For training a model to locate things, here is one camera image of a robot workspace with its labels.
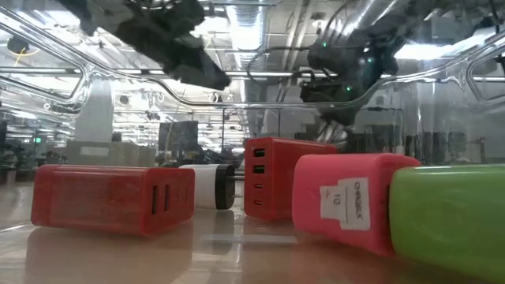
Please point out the green exit sign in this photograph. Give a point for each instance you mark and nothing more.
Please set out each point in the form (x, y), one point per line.
(37, 140)

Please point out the green and white charger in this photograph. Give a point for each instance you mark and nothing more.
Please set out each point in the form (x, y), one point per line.
(446, 221)

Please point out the pink labelled two-port charger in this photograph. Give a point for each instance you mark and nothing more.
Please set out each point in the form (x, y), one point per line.
(347, 201)

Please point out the red four-port charger block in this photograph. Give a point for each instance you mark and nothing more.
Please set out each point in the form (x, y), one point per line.
(272, 177)

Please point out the red two-port charger block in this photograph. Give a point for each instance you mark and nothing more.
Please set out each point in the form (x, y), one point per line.
(112, 199)

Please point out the clear plastic bin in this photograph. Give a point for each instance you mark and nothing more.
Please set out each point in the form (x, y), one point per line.
(252, 252)

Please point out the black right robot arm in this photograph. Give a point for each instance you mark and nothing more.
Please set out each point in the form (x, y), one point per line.
(414, 16)

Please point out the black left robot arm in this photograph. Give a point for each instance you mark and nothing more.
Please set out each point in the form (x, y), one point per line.
(118, 19)

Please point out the dark room screen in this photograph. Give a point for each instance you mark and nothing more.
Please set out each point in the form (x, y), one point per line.
(178, 136)

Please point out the white room pillar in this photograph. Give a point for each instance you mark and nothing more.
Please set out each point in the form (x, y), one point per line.
(94, 114)

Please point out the beige room counter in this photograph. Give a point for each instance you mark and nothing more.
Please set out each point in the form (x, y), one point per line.
(110, 154)

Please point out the silver ceiling duct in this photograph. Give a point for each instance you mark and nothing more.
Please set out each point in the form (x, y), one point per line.
(244, 23)

